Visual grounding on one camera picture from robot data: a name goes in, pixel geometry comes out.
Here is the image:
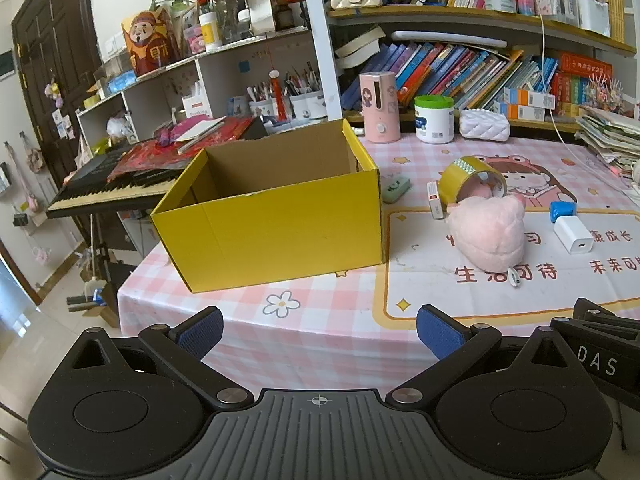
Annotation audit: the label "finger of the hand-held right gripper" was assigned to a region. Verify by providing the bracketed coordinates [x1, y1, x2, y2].
[572, 297, 640, 332]

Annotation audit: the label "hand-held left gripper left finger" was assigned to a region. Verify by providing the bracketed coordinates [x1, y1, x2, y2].
[62, 306, 257, 411]

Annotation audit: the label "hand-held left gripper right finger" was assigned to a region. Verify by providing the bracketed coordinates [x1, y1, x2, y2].
[385, 304, 576, 411]

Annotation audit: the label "white charger adapter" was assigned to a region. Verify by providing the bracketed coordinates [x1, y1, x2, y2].
[553, 216, 594, 255]

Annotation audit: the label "pink plush toy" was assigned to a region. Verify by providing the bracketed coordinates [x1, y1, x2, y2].
[446, 196, 527, 288]

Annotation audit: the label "yellow cardboard box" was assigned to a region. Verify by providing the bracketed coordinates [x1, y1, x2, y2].
[151, 119, 386, 294]

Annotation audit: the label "small white box red label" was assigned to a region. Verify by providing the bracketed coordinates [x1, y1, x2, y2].
[427, 181, 446, 220]

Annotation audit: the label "mint green small plastic item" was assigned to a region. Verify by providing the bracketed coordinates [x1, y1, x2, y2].
[382, 175, 412, 204]

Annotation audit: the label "yellow tape roll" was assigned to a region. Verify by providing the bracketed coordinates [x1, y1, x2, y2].
[439, 157, 507, 204]

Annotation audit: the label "pink checked tablecloth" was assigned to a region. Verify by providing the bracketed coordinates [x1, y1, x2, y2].
[117, 130, 640, 386]

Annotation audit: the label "black keyboard stand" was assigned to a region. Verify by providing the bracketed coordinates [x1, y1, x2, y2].
[87, 212, 131, 306]

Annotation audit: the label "black keyboard piano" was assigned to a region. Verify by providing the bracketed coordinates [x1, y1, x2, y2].
[46, 147, 191, 219]

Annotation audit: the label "stack of papers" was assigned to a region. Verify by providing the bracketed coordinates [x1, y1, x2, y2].
[575, 105, 640, 181]

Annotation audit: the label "red patterned cloth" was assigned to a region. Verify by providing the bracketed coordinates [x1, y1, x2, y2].
[107, 116, 256, 181]

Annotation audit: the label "magenta cloth pouch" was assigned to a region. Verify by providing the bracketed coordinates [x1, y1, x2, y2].
[155, 119, 201, 143]

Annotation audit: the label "white notebook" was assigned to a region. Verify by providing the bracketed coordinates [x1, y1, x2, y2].
[172, 119, 226, 142]

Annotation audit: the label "white jar green lid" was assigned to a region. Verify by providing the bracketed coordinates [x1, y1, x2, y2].
[414, 95, 455, 145]

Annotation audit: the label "flat black box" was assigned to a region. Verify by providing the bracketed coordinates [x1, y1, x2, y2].
[240, 116, 271, 141]

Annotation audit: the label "white quilted pouch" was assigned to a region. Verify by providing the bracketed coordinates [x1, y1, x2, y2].
[459, 108, 511, 140]

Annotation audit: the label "crumpled plastic bag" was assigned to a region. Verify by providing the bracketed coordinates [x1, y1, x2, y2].
[106, 114, 136, 143]

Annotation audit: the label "orange white medicine boxes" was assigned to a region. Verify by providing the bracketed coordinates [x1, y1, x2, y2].
[492, 87, 556, 122]

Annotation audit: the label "white paper bag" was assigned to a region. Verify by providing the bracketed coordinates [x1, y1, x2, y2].
[181, 82, 210, 120]

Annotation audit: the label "pink cylindrical humidifier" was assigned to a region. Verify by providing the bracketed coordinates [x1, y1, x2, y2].
[359, 72, 402, 143]

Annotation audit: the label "white pen holder cup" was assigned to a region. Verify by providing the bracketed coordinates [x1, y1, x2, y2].
[290, 91, 326, 120]
[248, 95, 276, 121]

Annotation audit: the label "hanging small bag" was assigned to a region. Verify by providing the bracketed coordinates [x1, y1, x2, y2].
[20, 132, 46, 176]

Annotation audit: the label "white cubby shelf unit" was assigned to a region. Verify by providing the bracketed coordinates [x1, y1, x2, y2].
[75, 27, 341, 161]

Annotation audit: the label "red fortune god paper box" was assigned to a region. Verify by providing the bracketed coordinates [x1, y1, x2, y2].
[121, 4, 182, 77]

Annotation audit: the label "lying white books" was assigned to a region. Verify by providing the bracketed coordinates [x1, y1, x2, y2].
[334, 25, 386, 68]

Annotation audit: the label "white bottle yellow label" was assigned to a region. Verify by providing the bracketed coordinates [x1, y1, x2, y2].
[199, 12, 222, 52]

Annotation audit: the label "white desk organiser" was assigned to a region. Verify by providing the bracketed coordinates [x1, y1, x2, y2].
[575, 0, 612, 38]

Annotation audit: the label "dark wooden door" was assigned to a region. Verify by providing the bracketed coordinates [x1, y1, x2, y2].
[11, 0, 108, 196]

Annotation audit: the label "wooden bookshelf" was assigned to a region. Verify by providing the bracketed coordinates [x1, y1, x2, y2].
[325, 0, 640, 133]

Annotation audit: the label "white ribbon holder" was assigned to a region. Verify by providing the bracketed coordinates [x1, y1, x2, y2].
[243, 0, 278, 36]

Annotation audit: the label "white cable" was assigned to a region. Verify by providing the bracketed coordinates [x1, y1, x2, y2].
[539, 10, 640, 196]

